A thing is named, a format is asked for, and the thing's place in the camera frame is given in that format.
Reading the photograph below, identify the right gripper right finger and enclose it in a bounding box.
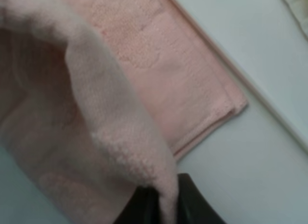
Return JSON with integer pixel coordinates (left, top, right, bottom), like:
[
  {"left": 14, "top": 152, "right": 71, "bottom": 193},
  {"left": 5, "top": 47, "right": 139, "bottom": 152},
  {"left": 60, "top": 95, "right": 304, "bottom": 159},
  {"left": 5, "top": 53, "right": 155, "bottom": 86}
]
[{"left": 177, "top": 173, "right": 225, "bottom": 224}]

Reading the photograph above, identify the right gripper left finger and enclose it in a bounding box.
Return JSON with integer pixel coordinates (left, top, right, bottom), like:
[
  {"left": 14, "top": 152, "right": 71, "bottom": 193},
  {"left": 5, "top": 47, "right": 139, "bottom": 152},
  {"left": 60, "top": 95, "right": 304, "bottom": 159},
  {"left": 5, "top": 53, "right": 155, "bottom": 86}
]
[{"left": 114, "top": 186, "right": 160, "bottom": 224}]

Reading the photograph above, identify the pink towel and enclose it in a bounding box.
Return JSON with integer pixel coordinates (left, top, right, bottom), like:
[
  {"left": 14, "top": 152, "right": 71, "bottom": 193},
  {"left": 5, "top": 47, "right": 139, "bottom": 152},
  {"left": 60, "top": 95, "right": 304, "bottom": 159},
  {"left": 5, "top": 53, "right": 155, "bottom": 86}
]
[{"left": 0, "top": 0, "right": 247, "bottom": 224}]

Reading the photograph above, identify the cream white towel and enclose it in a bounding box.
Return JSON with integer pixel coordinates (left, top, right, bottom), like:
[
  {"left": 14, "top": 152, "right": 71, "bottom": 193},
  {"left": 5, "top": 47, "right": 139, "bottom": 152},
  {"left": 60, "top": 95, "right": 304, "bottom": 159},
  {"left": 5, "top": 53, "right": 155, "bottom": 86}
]
[{"left": 283, "top": 0, "right": 308, "bottom": 39}]

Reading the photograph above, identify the white rectangular plastic tray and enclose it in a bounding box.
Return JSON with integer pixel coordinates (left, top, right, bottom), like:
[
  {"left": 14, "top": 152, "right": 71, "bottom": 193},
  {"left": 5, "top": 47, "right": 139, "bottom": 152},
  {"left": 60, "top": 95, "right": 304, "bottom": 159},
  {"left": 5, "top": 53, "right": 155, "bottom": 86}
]
[{"left": 172, "top": 0, "right": 308, "bottom": 146}]

